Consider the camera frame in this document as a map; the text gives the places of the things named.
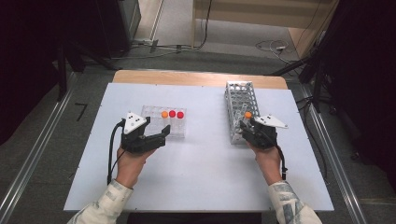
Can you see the dark cabinet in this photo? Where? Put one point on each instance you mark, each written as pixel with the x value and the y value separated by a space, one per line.
pixel 124 25

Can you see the orange-capped test tube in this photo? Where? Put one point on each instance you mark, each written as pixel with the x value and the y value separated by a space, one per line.
pixel 164 114
pixel 247 114

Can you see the white metal tube rack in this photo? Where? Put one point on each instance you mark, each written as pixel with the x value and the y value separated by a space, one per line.
pixel 241 96

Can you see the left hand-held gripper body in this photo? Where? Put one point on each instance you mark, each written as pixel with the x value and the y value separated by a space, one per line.
pixel 134 124

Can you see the person's right hand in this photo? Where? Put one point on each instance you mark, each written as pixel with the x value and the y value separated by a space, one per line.
pixel 271 165

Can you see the clear plastic tube rack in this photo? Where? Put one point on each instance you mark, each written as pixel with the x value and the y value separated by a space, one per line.
pixel 155 112

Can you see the red-capped test tube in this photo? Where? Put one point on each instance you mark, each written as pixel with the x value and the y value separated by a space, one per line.
pixel 180 115
pixel 172 113

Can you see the person's dark lap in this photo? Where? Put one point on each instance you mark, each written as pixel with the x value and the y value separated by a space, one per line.
pixel 193 218

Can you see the light wooden shelf unit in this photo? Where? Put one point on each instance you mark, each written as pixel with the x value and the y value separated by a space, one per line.
pixel 249 12

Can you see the person's left hand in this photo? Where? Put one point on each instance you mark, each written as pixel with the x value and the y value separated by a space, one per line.
pixel 130 168

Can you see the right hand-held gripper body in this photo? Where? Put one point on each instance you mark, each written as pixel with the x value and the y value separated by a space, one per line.
pixel 264 137

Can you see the black metal stand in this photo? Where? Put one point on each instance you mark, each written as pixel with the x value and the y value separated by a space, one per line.
pixel 62 71
pixel 317 81

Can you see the metal floor rail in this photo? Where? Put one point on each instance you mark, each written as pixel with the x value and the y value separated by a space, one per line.
pixel 345 189
pixel 40 137

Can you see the white table board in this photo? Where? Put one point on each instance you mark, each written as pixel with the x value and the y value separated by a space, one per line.
pixel 202 174

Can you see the dark curtain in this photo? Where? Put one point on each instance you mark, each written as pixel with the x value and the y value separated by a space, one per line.
pixel 367 77
pixel 25 62

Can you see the grey power strip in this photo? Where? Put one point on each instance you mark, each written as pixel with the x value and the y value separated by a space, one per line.
pixel 144 41

